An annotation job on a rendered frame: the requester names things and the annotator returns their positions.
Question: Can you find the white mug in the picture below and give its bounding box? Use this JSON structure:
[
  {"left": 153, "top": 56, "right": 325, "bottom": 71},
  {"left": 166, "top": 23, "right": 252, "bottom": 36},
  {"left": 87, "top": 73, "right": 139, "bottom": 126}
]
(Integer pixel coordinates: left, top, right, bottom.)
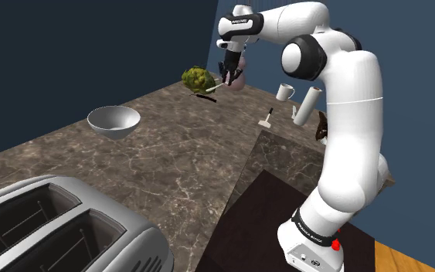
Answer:
[{"left": 275, "top": 83, "right": 296, "bottom": 103}]

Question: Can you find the pale pink vase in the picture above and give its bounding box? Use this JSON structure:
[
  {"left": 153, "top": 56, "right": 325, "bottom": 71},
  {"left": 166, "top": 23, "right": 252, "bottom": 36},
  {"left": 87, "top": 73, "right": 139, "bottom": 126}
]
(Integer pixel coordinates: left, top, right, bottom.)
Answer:
[{"left": 230, "top": 56, "right": 247, "bottom": 93}]

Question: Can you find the dark brown lumpy figure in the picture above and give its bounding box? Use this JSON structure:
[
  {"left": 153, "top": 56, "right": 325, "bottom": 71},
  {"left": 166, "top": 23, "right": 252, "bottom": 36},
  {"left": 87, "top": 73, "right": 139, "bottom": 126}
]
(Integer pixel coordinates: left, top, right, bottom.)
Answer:
[{"left": 314, "top": 111, "right": 329, "bottom": 142}]

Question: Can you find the white scraper with black handle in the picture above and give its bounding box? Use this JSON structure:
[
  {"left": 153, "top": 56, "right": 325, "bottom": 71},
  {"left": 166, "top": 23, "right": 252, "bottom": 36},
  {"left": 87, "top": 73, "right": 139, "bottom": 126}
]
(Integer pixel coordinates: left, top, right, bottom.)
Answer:
[{"left": 257, "top": 107, "right": 274, "bottom": 129}]

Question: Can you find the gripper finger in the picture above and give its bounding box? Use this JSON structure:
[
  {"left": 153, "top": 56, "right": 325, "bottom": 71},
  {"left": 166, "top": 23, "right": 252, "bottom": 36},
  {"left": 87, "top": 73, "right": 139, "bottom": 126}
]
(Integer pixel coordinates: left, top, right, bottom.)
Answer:
[
  {"left": 227, "top": 68, "right": 244, "bottom": 87},
  {"left": 217, "top": 61, "right": 229, "bottom": 84}
]

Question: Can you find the silver two-slot toaster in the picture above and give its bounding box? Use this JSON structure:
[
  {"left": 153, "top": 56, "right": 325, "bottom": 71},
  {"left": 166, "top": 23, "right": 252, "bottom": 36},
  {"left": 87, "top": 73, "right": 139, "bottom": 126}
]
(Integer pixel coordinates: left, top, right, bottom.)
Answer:
[{"left": 0, "top": 174, "right": 175, "bottom": 272}]

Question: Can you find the dark robot stand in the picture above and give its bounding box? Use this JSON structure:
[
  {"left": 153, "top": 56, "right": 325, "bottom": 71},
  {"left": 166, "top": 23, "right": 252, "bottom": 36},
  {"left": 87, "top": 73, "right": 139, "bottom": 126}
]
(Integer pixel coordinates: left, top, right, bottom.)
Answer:
[{"left": 195, "top": 168, "right": 376, "bottom": 272}]

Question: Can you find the white paper towel roll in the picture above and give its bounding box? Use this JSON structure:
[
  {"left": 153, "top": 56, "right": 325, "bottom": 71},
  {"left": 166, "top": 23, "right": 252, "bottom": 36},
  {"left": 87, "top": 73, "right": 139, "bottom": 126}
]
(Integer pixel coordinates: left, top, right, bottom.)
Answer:
[{"left": 293, "top": 86, "right": 323, "bottom": 127}]

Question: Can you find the black slender utensil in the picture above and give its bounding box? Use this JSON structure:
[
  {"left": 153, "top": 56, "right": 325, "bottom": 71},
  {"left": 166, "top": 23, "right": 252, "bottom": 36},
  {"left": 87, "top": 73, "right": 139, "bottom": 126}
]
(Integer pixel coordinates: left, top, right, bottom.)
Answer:
[{"left": 195, "top": 93, "right": 218, "bottom": 104}]

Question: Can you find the white bowl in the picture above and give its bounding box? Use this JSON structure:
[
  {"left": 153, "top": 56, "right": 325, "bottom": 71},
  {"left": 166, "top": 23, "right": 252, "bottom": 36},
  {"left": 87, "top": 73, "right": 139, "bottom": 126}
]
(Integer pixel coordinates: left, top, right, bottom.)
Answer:
[{"left": 87, "top": 105, "right": 141, "bottom": 141}]

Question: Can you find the green yellow lettuce head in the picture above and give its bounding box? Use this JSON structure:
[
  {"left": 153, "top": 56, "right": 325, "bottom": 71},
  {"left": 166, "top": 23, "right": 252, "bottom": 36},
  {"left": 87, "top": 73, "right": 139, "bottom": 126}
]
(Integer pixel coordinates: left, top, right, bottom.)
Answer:
[{"left": 181, "top": 66, "right": 217, "bottom": 95}]

